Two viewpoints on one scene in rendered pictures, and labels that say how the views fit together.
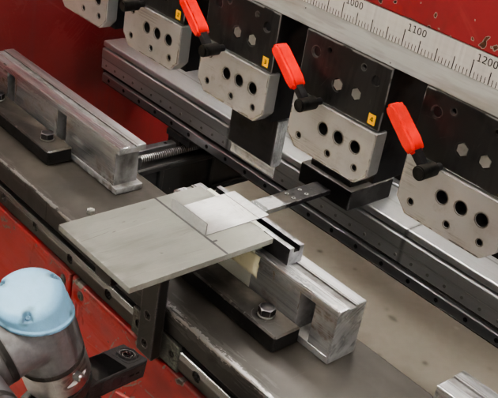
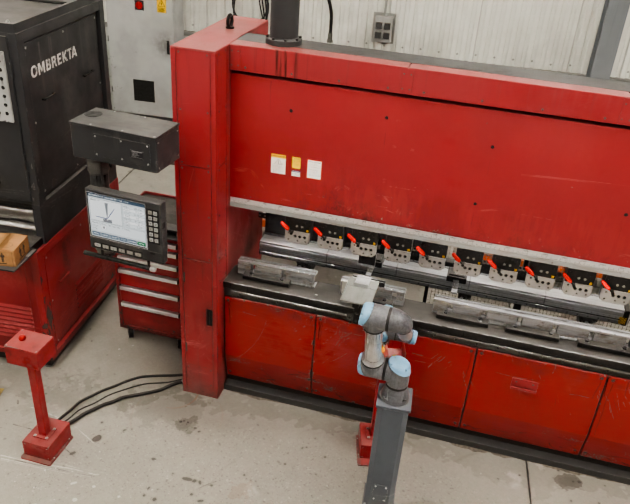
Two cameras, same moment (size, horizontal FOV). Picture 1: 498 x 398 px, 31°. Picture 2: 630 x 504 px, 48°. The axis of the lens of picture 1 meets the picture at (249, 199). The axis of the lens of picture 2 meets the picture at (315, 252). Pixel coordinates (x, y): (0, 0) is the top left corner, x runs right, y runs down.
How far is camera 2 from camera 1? 3.12 m
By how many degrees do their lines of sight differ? 27
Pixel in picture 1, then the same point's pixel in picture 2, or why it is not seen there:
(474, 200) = (437, 260)
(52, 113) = (278, 272)
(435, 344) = not seen: hidden behind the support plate
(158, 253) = (365, 296)
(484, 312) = (423, 279)
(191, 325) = not seen: hidden behind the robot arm
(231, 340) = not seen: hidden behind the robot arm
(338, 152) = (400, 258)
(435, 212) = (428, 264)
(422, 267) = (403, 274)
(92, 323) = (327, 324)
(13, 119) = (265, 278)
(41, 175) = (291, 291)
